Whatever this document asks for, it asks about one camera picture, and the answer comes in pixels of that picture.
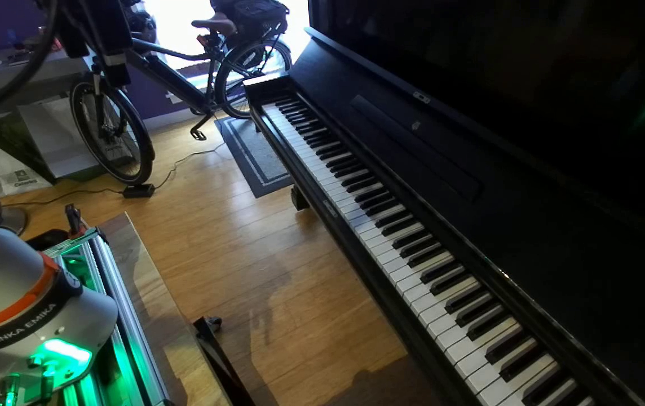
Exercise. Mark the black stand leg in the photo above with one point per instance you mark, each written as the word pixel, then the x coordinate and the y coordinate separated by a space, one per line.
pixel 223 361

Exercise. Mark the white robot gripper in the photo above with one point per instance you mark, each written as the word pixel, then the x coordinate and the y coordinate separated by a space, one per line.
pixel 98 23

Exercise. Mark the black power adapter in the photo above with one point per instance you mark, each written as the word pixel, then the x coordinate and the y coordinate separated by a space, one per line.
pixel 139 191

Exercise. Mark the grey door mat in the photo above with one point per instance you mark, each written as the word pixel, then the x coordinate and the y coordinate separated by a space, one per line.
pixel 259 160

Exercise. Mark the black bicycle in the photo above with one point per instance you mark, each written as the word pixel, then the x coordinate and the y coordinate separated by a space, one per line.
pixel 165 77

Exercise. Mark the grey cabinet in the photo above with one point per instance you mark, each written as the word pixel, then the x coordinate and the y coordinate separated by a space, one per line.
pixel 44 131

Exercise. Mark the black piano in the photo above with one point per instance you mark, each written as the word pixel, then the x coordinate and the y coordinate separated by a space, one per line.
pixel 526 188

